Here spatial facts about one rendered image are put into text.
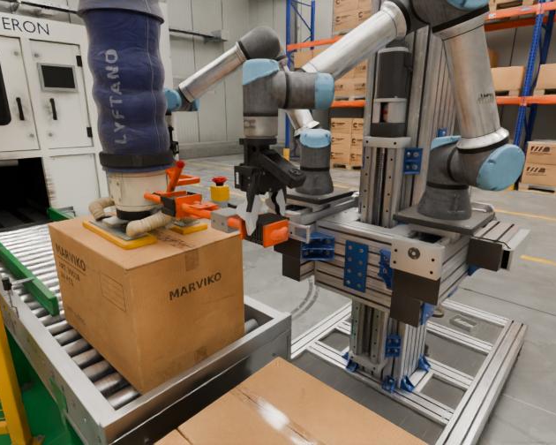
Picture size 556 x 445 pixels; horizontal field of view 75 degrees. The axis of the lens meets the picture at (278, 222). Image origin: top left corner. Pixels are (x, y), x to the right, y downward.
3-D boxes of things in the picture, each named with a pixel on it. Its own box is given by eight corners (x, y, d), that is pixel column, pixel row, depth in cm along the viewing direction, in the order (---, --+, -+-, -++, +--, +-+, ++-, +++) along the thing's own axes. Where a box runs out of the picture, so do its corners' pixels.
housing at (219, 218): (209, 228, 93) (208, 211, 91) (230, 222, 97) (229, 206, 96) (227, 234, 88) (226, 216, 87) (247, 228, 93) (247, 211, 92)
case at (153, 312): (65, 320, 142) (47, 223, 131) (157, 286, 171) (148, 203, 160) (143, 397, 104) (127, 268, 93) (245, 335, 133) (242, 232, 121)
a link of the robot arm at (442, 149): (451, 177, 115) (457, 132, 111) (484, 184, 102) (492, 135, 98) (417, 178, 112) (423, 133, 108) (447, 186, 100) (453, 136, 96)
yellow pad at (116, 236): (82, 226, 127) (80, 213, 126) (111, 221, 134) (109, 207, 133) (125, 251, 105) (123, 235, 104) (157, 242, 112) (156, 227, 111)
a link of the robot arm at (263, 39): (283, 44, 124) (169, 120, 134) (285, 49, 135) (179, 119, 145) (266, 11, 122) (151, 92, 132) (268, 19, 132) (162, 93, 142)
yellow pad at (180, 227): (134, 215, 141) (133, 203, 139) (158, 211, 148) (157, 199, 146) (183, 236, 118) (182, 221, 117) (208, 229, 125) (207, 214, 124)
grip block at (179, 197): (160, 214, 106) (158, 193, 105) (188, 207, 113) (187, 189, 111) (175, 219, 101) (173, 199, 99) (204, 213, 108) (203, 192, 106)
